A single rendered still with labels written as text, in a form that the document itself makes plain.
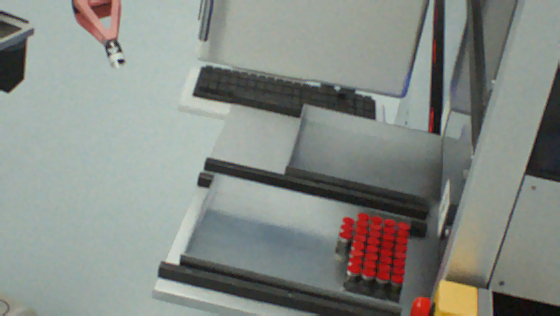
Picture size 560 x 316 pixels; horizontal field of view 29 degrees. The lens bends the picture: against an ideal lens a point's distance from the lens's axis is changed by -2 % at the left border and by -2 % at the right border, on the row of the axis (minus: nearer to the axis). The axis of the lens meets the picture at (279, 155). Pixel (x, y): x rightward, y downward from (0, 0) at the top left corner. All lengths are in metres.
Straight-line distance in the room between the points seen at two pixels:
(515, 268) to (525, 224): 0.07
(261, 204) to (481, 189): 0.52
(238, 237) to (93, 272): 1.42
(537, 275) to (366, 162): 0.62
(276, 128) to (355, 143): 0.15
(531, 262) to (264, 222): 0.50
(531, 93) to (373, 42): 1.11
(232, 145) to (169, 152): 1.76
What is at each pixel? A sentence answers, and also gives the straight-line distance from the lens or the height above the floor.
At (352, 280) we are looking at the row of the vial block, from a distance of 1.66.
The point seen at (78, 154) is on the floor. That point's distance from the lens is 3.69.
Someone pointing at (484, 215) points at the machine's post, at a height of 1.13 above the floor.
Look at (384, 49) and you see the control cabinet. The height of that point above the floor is 0.92.
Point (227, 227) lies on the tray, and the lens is 1.77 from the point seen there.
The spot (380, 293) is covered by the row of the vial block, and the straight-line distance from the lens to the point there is 1.67.
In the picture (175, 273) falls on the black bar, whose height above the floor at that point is 0.89.
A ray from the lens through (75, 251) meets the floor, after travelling 3.21.
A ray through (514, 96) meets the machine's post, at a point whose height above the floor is 1.31.
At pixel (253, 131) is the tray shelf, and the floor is 0.88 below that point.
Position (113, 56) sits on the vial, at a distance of 1.50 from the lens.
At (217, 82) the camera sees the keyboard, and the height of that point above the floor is 0.83.
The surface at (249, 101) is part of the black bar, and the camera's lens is 2.16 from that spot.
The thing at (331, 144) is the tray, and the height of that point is 0.88.
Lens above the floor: 1.84
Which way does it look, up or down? 28 degrees down
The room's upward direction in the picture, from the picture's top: 11 degrees clockwise
